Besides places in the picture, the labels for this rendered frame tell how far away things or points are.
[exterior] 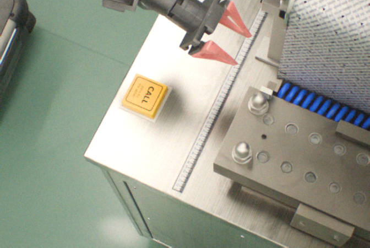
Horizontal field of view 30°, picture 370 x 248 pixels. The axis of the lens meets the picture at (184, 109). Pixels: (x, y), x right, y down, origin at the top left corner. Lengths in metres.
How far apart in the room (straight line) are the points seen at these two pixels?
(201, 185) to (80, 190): 1.01
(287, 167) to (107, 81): 1.28
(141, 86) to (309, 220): 0.43
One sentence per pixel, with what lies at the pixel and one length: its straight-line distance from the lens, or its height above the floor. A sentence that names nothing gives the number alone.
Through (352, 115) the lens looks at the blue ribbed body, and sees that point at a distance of 1.27.
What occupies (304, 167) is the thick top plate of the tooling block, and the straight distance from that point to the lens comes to 1.24.
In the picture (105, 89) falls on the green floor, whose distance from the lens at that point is 2.41.
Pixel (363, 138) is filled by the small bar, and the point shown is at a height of 1.05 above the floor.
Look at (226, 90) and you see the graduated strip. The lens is 1.41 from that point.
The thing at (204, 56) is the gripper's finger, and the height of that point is 1.09.
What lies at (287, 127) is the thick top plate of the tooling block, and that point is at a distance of 1.26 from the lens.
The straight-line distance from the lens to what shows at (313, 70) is 1.21.
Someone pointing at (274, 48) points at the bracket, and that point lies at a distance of 1.38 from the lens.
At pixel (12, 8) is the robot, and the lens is 2.34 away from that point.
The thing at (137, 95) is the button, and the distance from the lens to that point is 1.39.
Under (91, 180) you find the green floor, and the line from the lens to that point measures 2.32.
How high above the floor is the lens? 2.21
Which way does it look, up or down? 70 degrees down
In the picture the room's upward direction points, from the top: 7 degrees counter-clockwise
